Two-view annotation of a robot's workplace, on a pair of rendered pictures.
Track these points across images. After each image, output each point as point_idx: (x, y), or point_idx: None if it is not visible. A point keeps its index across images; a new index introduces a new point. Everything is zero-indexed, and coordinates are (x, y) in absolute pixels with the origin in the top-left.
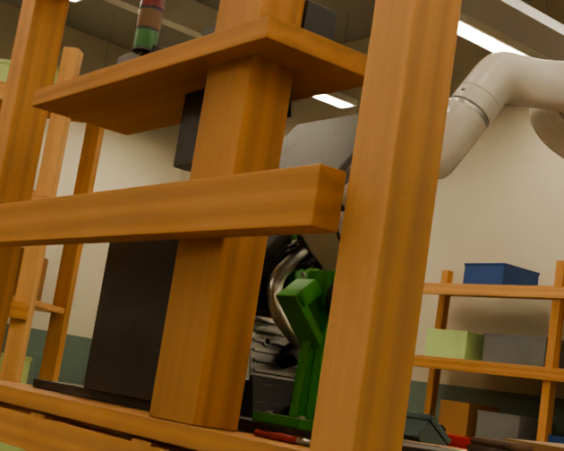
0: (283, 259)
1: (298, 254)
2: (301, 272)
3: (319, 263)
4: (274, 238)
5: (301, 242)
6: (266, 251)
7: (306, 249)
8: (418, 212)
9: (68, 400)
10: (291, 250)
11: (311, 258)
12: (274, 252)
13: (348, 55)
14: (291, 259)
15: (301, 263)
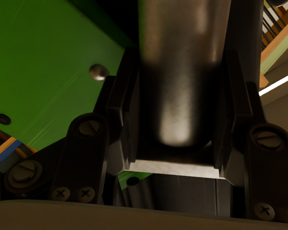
0: (230, 5)
1: (193, 101)
2: (110, 70)
3: (66, 183)
4: (259, 72)
5: (279, 168)
6: (258, 13)
7: (182, 149)
8: None
9: None
10: (244, 82)
11: (131, 148)
12: (227, 38)
13: None
14: (203, 42)
15: (142, 84)
